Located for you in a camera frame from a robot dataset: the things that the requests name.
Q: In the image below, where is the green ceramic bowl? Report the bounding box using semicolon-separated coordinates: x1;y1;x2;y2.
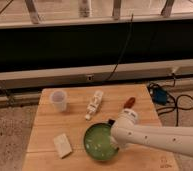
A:
83;123;119;161

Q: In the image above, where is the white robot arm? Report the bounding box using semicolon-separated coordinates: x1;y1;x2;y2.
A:
111;108;193;157

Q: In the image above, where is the white plastic bottle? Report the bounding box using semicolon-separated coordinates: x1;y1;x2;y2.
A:
85;90;104;120

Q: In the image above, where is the red-brown oblong object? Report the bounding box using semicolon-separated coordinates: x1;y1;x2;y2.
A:
124;97;135;108

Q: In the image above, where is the black rectangular box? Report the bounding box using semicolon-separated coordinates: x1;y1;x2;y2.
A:
108;119;115;126

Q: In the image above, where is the clear plastic cup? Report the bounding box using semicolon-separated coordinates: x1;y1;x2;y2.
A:
49;90;67;112

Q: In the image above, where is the blue power adapter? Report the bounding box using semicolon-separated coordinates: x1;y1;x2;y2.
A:
153;89;167;105

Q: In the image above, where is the white sponge block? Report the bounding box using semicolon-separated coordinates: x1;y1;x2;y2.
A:
53;134;72;158

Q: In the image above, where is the black hanging cable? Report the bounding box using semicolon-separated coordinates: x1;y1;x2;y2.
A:
103;13;135;84

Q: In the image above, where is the black floor cable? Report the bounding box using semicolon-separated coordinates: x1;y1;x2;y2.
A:
146;74;193;128

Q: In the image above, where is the metal window frame rail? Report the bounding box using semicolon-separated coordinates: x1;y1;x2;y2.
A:
0;59;193;89

